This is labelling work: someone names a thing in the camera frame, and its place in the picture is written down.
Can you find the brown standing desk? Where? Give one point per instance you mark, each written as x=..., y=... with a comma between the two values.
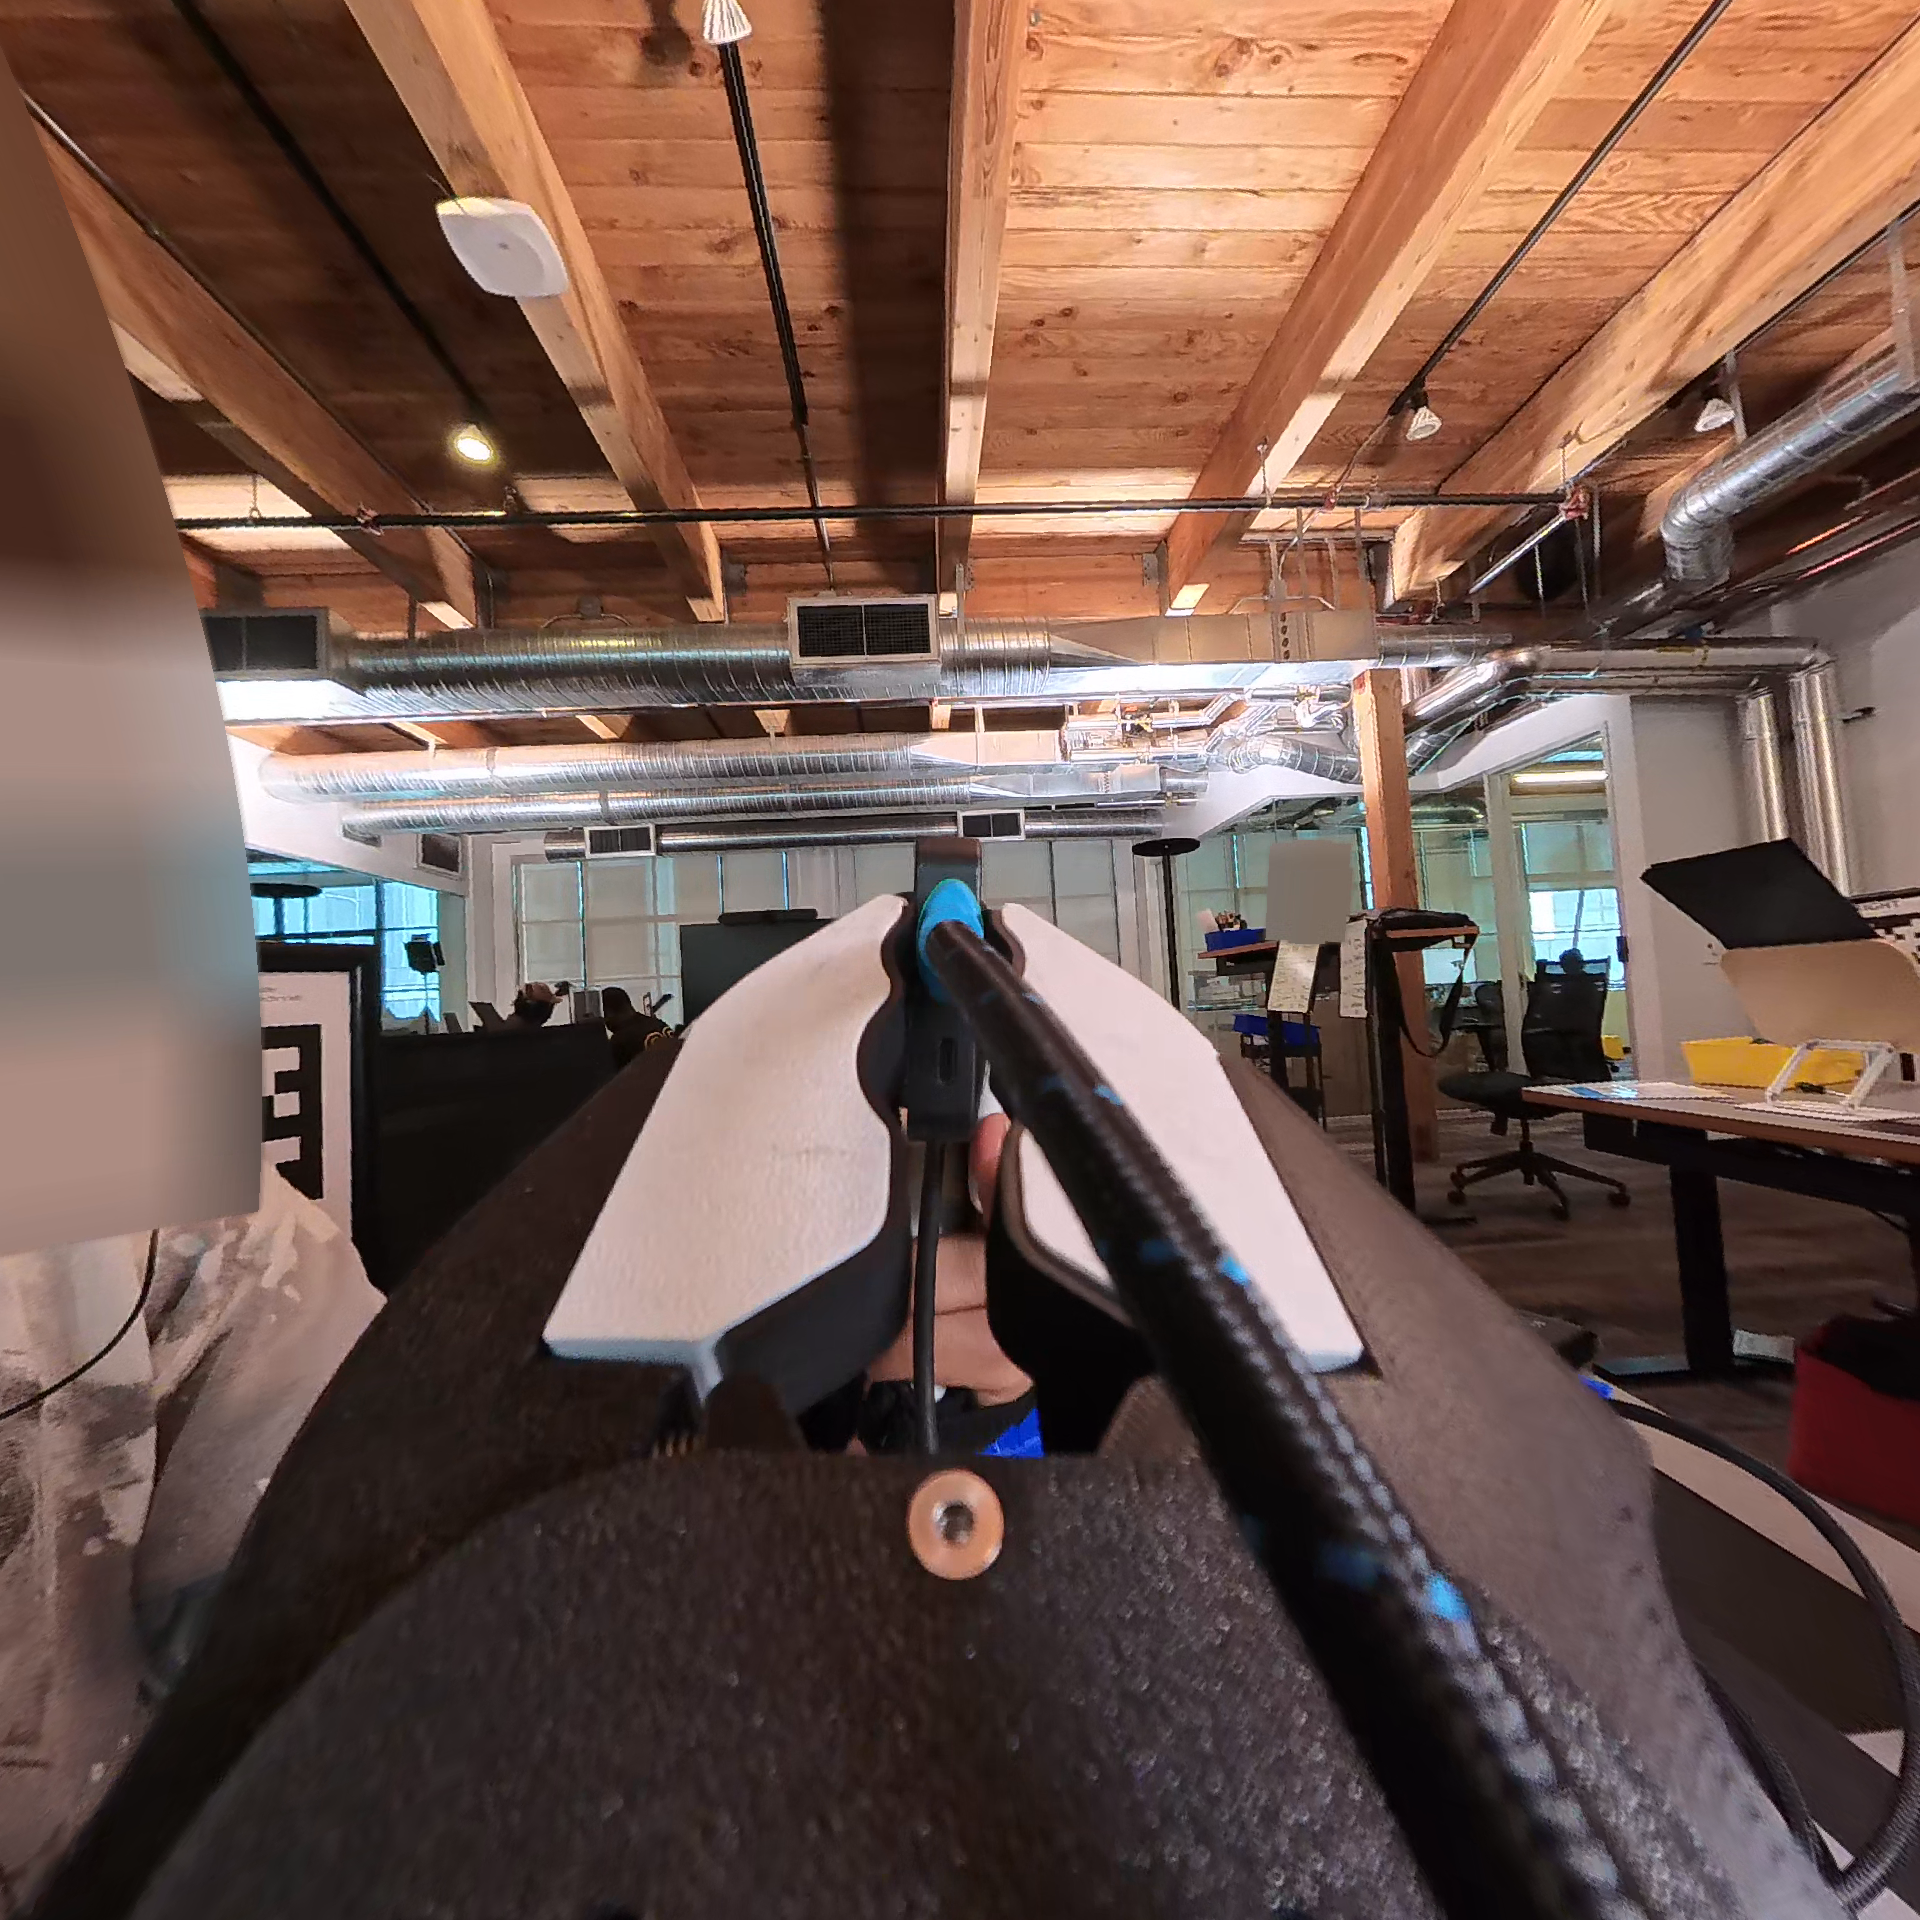
x=1695, y=1117

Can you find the black partition panel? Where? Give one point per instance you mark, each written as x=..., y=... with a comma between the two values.
x=480, y=1109

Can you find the black framed marker sign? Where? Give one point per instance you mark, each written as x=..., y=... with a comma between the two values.
x=308, y=1080

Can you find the wooden post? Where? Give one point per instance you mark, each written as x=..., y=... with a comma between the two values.
x=1388, y=839

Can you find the black wood-edged board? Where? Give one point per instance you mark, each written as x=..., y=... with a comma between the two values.
x=1769, y=901

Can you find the white ceiling access point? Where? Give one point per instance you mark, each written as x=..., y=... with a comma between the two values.
x=503, y=243

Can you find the red storage tote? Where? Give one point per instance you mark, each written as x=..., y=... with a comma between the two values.
x=1862, y=1424

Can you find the black office chair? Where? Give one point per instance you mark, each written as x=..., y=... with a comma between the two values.
x=1552, y=1035

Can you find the black display on stand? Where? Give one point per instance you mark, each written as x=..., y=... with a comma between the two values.
x=750, y=967

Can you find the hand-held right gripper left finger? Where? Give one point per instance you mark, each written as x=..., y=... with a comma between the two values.
x=750, y=1155

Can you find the silver air duct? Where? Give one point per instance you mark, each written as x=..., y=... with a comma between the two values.
x=599, y=667
x=676, y=772
x=1652, y=667
x=1769, y=464

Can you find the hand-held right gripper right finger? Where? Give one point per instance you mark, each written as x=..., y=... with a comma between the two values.
x=1184, y=1080

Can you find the tall standing desk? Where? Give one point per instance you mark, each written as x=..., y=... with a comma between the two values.
x=1396, y=975

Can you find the cart with blue bins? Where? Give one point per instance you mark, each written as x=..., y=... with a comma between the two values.
x=1284, y=1035

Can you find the yellow plastic bin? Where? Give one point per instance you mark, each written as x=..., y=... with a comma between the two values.
x=1741, y=1061

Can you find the round ceiling light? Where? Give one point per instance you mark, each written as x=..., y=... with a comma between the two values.
x=475, y=442

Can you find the person's right hand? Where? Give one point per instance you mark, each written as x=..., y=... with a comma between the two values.
x=960, y=1306

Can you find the black floor lamp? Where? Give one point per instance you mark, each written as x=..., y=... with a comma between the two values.
x=1166, y=849

